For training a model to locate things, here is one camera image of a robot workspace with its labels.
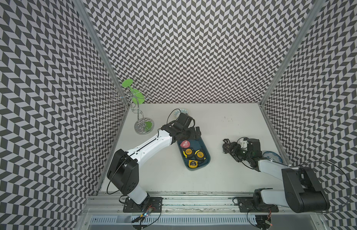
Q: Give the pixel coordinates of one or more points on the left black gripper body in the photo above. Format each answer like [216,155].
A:
[192,130]

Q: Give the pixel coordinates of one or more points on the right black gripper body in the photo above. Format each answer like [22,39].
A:
[243,154]

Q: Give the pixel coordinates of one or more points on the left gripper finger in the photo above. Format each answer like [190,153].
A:
[185,136]
[195,133]

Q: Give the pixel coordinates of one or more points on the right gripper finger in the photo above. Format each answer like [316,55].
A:
[229,144]
[230,148]

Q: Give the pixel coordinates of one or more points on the pink tape measure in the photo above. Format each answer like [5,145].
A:
[185,144]

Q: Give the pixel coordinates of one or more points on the teal plastic storage box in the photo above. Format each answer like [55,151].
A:
[196,145]

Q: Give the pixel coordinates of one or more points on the yellow black tape measure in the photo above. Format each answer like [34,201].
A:
[199,155]
[188,153]

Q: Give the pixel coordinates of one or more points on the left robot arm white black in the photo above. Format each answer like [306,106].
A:
[123,171]

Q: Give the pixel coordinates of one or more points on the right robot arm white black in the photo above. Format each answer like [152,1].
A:
[302,191]

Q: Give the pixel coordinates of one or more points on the yellow square tape measure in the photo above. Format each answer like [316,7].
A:
[193,164]

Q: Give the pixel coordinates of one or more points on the yellow patterned bowl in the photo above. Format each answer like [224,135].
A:
[180,110]

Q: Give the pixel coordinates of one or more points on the blue patterned plate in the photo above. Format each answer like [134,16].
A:
[273,156]

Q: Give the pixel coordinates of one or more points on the lower green plastic cup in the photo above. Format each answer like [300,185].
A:
[137,97]

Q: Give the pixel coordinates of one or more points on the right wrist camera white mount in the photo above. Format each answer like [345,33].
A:
[244,142]

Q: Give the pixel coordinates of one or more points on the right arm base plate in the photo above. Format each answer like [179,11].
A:
[249,204]

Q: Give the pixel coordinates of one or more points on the metal wire cup stand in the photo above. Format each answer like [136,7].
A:
[143,125]

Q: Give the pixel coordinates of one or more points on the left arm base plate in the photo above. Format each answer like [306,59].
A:
[154,204]

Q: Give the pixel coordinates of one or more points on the aluminium front rail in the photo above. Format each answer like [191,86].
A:
[173,203]

